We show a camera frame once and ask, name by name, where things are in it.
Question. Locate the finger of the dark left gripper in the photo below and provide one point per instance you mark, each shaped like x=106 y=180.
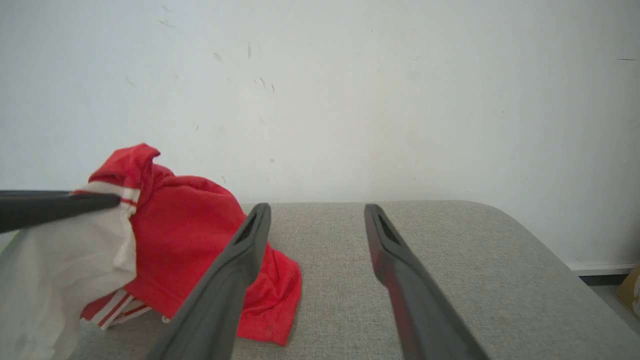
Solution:
x=40 y=207

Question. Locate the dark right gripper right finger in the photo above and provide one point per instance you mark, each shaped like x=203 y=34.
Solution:
x=425 y=320

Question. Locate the white baseboard strip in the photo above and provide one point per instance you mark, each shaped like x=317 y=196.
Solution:
x=605 y=268

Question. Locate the red shirt with white sleeves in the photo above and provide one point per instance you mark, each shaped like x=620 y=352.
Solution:
x=190 y=235

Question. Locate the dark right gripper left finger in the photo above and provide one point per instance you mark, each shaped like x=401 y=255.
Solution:
x=215 y=310

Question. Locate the brown cardboard box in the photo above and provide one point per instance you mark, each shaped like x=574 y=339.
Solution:
x=631 y=292

